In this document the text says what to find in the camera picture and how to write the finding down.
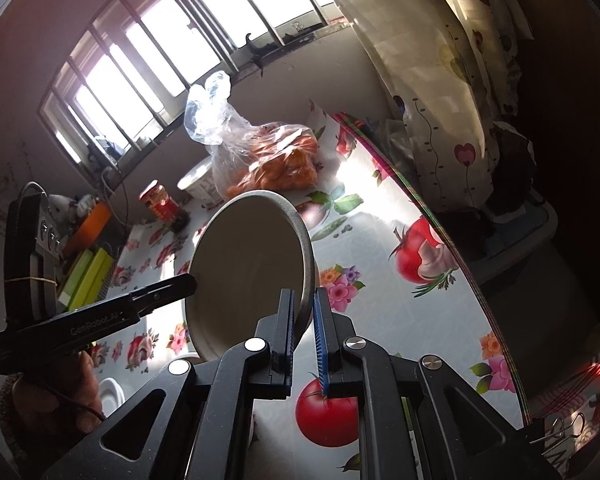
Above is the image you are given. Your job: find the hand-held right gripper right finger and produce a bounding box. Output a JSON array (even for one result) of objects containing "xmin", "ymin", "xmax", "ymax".
[{"xmin": 312, "ymin": 286, "xmax": 551, "ymax": 480}]

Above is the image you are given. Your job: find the white bowl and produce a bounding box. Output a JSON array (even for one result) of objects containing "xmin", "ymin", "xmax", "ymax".
[{"xmin": 97, "ymin": 377, "xmax": 127, "ymax": 418}]

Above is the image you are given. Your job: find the white paper tub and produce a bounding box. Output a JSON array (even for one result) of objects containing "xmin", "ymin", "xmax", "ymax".
[{"xmin": 176, "ymin": 156, "xmax": 226, "ymax": 207}]

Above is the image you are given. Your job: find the person's left hand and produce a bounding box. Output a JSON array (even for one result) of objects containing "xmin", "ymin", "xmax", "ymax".
[{"xmin": 17, "ymin": 349, "xmax": 104, "ymax": 438}]

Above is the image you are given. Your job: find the person's left forearm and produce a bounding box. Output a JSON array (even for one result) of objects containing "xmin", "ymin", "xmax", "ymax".
[{"xmin": 0, "ymin": 374, "xmax": 46, "ymax": 467}]

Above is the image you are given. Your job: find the plastic bag of oranges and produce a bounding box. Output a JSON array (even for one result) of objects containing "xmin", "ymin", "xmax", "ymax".
[{"xmin": 184, "ymin": 71, "xmax": 321, "ymax": 200}]

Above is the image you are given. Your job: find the orange box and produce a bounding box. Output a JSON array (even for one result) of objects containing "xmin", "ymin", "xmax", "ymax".
[{"xmin": 62, "ymin": 202, "xmax": 113, "ymax": 258}]

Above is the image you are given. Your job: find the dark plastic bin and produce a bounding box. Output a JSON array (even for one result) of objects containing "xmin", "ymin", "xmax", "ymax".
[{"xmin": 470, "ymin": 200, "xmax": 561, "ymax": 286}]

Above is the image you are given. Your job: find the yellow-green box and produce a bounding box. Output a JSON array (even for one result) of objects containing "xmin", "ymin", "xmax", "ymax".
[{"xmin": 69, "ymin": 249, "xmax": 114, "ymax": 311}]

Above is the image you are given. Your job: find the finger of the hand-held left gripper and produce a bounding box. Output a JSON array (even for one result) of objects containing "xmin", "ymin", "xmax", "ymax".
[{"xmin": 122, "ymin": 273, "xmax": 198, "ymax": 319}]

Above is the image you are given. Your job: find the barred window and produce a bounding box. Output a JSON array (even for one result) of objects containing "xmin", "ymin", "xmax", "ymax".
[{"xmin": 37, "ymin": 0, "xmax": 348, "ymax": 171}]

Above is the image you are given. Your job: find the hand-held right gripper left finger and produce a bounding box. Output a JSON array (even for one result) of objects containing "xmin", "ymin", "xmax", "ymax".
[{"xmin": 42, "ymin": 287, "xmax": 298, "ymax": 480}]

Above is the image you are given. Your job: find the red label sauce jar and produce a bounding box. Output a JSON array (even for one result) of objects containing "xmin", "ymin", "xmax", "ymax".
[{"xmin": 139, "ymin": 180, "xmax": 191, "ymax": 233}]

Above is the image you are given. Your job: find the metal binder clip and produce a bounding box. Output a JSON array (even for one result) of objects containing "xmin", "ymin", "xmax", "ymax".
[{"xmin": 530, "ymin": 412, "xmax": 587, "ymax": 455}]

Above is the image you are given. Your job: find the white paper plate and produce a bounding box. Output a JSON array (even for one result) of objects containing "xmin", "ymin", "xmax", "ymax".
[{"xmin": 184, "ymin": 191, "xmax": 315, "ymax": 362}]

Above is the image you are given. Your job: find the printed vegetable tablecloth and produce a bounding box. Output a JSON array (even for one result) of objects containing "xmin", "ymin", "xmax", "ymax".
[{"xmin": 87, "ymin": 100, "xmax": 531, "ymax": 480}]

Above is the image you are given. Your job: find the pale green white box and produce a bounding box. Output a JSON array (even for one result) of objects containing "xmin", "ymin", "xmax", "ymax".
[{"xmin": 57, "ymin": 249, "xmax": 96, "ymax": 298}]

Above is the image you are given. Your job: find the heart print curtain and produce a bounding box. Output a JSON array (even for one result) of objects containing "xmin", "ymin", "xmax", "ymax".
[{"xmin": 305, "ymin": 0, "xmax": 536, "ymax": 211}]

